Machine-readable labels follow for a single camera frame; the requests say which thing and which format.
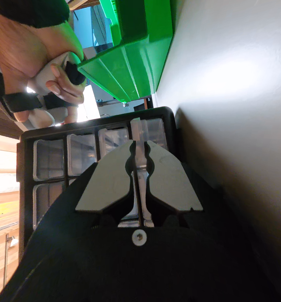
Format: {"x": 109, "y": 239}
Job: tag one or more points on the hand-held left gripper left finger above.
{"x": 107, "y": 184}

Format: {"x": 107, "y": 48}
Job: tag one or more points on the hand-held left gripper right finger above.
{"x": 173, "y": 184}

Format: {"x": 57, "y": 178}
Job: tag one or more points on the black drawer cabinet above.
{"x": 27, "y": 165}

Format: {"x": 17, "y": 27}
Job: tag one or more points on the clear plastic drawer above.
{"x": 154, "y": 129}

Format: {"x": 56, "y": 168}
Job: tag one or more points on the green plastic bin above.
{"x": 131, "y": 70}

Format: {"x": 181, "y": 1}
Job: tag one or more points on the person's right forearm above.
{"x": 32, "y": 11}

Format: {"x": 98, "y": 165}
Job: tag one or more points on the person's right hand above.
{"x": 24, "y": 52}

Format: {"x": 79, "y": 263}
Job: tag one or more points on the group of clear cabinet drawers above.
{"x": 49, "y": 158}

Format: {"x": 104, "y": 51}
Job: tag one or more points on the metal light stand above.
{"x": 109, "y": 102}

